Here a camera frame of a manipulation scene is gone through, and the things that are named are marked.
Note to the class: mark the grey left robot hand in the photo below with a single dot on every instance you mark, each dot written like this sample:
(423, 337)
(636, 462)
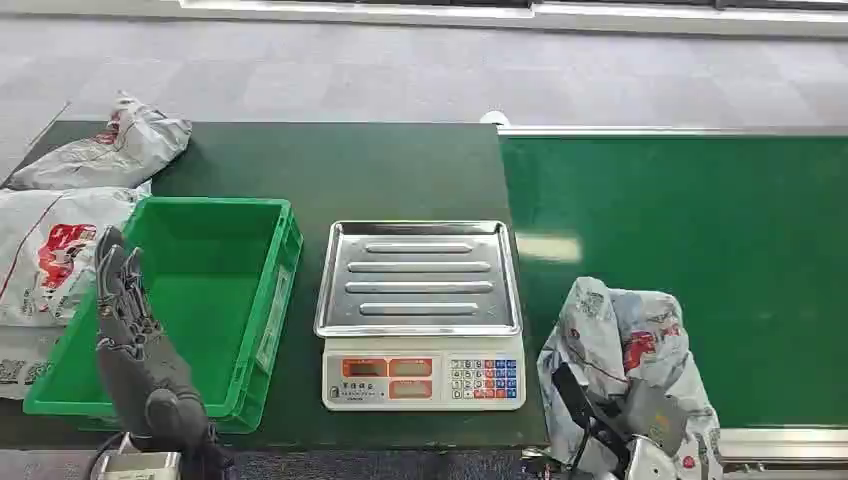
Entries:
(142, 371)

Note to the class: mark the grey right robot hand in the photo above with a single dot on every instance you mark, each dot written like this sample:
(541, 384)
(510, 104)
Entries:
(652, 414)

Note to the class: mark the grey printed parcel bag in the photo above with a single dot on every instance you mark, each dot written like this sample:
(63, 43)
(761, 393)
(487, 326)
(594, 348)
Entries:
(616, 331)

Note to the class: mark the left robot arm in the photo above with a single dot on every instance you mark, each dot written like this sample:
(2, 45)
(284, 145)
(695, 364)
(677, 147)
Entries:
(206, 467)

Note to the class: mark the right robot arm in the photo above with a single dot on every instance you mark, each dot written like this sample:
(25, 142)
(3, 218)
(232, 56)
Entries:
(642, 464)

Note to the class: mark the green plastic crate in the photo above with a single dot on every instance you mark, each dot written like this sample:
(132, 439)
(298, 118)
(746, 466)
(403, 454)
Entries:
(212, 298)

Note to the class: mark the flat grey parcel, black print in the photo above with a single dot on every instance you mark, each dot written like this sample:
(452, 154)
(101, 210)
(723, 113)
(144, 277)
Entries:
(23, 361)

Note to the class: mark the white label on crate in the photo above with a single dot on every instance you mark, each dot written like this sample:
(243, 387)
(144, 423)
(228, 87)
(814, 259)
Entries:
(274, 318)

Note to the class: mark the large grey parcel, red print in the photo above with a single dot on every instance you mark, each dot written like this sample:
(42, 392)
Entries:
(46, 258)

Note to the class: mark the grey parcel bag, knotted end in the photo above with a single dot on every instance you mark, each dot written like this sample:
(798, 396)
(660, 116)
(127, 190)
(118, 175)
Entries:
(106, 156)

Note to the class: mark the white scale with steel tray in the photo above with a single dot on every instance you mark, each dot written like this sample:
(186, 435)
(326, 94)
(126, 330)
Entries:
(418, 318)

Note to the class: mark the small white round object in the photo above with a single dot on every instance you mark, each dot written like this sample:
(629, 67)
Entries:
(494, 117)

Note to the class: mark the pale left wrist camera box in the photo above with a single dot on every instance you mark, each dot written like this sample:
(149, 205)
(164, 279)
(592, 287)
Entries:
(139, 467)

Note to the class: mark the green conveyor belt, metal frame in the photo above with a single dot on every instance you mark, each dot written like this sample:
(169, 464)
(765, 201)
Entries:
(696, 265)

